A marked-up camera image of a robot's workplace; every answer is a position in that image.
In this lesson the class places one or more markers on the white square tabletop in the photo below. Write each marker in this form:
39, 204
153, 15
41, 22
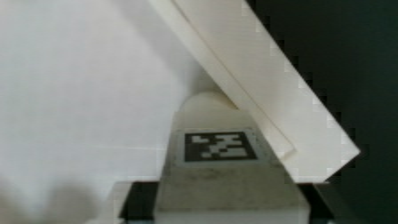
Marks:
105, 61

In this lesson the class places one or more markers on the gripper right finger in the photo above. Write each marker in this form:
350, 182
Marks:
325, 202

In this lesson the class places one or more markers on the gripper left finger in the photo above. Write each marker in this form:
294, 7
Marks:
137, 210

